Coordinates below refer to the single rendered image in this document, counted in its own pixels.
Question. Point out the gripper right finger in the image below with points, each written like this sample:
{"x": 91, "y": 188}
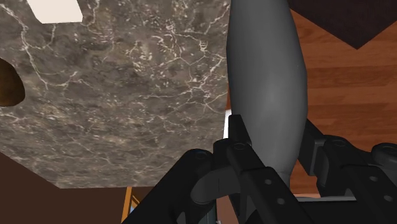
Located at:
{"x": 366, "y": 173}

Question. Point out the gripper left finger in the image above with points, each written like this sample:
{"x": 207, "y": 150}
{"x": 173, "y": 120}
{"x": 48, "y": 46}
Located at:
{"x": 186, "y": 192}

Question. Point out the grey vase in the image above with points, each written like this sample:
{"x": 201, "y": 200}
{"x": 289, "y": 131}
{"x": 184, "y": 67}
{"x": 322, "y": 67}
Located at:
{"x": 266, "y": 77}

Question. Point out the dark brown rug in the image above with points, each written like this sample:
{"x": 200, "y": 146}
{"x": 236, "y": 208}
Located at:
{"x": 350, "y": 18}

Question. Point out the brown round object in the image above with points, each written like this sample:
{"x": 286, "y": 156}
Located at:
{"x": 10, "y": 83}

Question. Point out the white flat rectangular object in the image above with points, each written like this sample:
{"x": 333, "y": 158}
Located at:
{"x": 55, "y": 11}

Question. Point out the orange wooden frame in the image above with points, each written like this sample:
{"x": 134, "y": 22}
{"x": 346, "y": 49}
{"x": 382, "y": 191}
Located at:
{"x": 126, "y": 203}

